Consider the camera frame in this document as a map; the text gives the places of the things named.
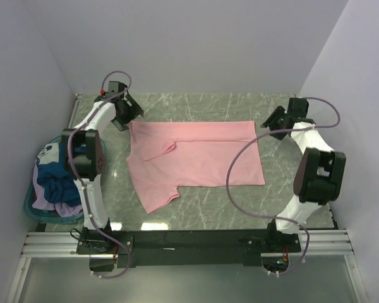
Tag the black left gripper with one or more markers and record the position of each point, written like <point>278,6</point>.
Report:
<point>134,111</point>

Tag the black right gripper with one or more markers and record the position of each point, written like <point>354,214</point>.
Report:
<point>271,120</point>

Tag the pink t shirt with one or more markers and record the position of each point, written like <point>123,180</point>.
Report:
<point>167,155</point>

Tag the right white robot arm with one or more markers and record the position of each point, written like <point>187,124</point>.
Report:
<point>319,176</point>

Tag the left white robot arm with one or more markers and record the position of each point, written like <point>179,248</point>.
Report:
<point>84,157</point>

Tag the blue printed t shirt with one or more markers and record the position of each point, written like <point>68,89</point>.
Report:
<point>58,185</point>

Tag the lavender t shirt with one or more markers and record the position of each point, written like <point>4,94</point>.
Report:
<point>40,203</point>

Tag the teal laundry basket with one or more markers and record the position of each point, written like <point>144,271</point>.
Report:
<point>46,216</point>

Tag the black base beam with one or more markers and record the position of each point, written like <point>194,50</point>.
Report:
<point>187,247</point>

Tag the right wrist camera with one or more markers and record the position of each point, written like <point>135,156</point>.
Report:
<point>298,107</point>

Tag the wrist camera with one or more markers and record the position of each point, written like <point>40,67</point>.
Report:
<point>113,88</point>
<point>298,107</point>

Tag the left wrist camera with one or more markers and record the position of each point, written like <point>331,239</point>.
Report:
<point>113,88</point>

